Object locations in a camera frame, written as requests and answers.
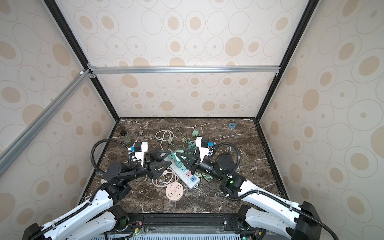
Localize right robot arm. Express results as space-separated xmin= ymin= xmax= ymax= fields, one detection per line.
xmin=176 ymin=142 xmax=338 ymax=240

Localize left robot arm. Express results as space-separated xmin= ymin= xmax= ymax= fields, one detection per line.
xmin=23 ymin=139 xmax=171 ymax=240

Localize white colourful power strip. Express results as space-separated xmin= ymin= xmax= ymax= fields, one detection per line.
xmin=168 ymin=156 xmax=200 ymax=190

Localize round pink power socket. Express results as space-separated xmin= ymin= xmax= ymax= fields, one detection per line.
xmin=166 ymin=182 xmax=184 ymax=202

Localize glass spice jar black lid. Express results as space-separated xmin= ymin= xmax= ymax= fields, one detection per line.
xmin=120 ymin=130 xmax=132 ymax=145

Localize blue tape roll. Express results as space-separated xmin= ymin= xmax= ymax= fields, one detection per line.
xmin=229 ymin=123 xmax=236 ymax=130

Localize pink round socket cord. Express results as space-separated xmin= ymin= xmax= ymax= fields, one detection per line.
xmin=151 ymin=167 xmax=181 ymax=188

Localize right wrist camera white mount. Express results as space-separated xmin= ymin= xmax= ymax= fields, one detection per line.
xmin=195 ymin=137 xmax=215 ymax=162

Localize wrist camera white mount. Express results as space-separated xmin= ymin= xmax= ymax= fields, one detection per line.
xmin=195 ymin=137 xmax=215 ymax=162
xmin=128 ymin=141 xmax=149 ymax=168

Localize white power strip cord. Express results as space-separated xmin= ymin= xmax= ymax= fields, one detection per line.
xmin=155 ymin=129 xmax=175 ymax=151

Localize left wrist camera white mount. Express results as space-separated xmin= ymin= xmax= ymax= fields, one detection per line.
xmin=128 ymin=141 xmax=149 ymax=168

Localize green cable far loop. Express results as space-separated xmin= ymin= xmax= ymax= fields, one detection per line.
xmin=171 ymin=127 xmax=199 ymax=149

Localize aluminium frame crossbar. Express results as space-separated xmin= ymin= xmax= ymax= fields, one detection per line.
xmin=90 ymin=66 xmax=281 ymax=74

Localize aluminium frame left bar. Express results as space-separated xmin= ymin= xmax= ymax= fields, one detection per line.
xmin=1 ymin=70 xmax=91 ymax=175

